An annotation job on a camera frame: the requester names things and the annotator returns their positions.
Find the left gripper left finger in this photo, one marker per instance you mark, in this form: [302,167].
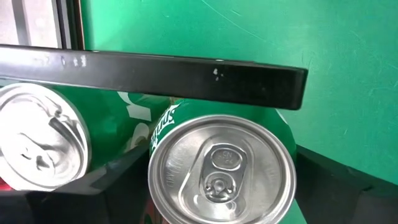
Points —
[77,211]

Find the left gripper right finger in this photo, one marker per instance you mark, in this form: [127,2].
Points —
[342,205]

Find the red soda can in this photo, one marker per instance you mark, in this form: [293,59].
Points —
[3,185]

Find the green Sprite can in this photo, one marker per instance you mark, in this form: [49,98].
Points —
[43,140]
[222,174]

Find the green table mat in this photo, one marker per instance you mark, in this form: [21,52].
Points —
[311,31]

